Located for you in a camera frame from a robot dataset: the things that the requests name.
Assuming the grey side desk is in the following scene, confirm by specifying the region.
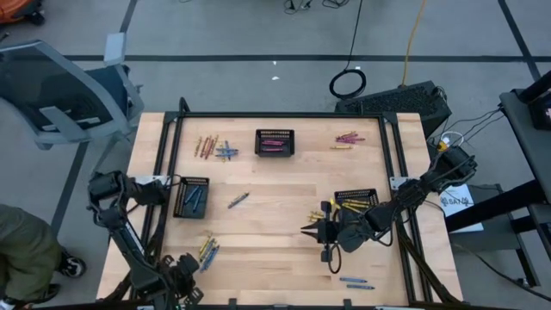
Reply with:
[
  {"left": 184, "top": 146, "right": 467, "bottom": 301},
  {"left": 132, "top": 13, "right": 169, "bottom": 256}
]
[{"left": 445, "top": 71, "right": 551, "bottom": 288}]

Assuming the orange wheeled seat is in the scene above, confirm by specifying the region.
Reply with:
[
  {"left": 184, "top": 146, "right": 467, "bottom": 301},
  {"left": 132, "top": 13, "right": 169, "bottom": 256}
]
[{"left": 0, "top": 0, "right": 46, "bottom": 25}]

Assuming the black coiled floor cable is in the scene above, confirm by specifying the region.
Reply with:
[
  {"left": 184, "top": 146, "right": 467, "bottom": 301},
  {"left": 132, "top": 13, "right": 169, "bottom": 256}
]
[{"left": 329, "top": 0, "right": 367, "bottom": 100}]

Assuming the black equipment case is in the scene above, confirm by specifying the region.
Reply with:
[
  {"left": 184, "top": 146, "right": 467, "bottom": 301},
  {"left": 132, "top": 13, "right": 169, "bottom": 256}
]
[{"left": 525, "top": 84, "right": 551, "bottom": 131}]

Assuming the person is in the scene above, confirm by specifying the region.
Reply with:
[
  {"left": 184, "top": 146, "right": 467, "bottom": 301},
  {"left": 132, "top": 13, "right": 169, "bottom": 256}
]
[{"left": 0, "top": 204, "right": 87, "bottom": 309}]

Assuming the white paper sheet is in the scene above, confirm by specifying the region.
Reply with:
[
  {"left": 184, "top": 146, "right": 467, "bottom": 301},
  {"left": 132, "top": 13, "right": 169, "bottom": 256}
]
[{"left": 438, "top": 183, "right": 486, "bottom": 234}]

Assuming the black computer tower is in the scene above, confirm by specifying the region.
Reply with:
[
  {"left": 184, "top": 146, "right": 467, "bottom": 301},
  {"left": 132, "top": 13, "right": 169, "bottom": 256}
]
[{"left": 334, "top": 80, "right": 453, "bottom": 140}]

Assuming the black slotted plastic basket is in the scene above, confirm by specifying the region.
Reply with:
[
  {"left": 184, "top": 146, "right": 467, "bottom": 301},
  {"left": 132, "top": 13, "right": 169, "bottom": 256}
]
[
  {"left": 254, "top": 128, "right": 295, "bottom": 157},
  {"left": 173, "top": 176, "right": 211, "bottom": 220},
  {"left": 334, "top": 188, "right": 382, "bottom": 216}
]

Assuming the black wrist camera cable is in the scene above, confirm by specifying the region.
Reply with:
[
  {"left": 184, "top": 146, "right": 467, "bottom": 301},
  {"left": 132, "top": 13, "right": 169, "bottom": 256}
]
[{"left": 320, "top": 243, "right": 344, "bottom": 275}]

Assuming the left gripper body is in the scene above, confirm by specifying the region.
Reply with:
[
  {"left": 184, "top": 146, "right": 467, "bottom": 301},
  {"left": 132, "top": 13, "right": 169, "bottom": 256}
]
[{"left": 165, "top": 257, "right": 193, "bottom": 302}]

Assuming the yellow power cable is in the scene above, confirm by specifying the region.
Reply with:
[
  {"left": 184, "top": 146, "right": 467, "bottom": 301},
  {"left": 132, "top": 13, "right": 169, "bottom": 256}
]
[{"left": 402, "top": 0, "right": 427, "bottom": 85}]

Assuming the black cable tangle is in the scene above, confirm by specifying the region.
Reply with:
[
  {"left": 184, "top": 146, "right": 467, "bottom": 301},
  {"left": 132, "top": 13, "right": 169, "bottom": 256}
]
[{"left": 283, "top": 0, "right": 350, "bottom": 12}]

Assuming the white coiled cable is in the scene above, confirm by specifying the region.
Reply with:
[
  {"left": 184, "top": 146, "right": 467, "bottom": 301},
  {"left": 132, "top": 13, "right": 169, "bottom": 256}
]
[{"left": 438, "top": 131, "right": 466, "bottom": 150}]

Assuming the grey office chair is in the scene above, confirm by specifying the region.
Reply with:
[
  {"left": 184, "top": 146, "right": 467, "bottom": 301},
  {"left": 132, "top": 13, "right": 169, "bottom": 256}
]
[{"left": 0, "top": 32, "right": 145, "bottom": 152}]

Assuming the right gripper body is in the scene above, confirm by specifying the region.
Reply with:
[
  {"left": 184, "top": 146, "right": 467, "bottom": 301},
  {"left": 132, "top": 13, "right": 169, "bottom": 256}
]
[{"left": 331, "top": 209, "right": 375, "bottom": 254}]

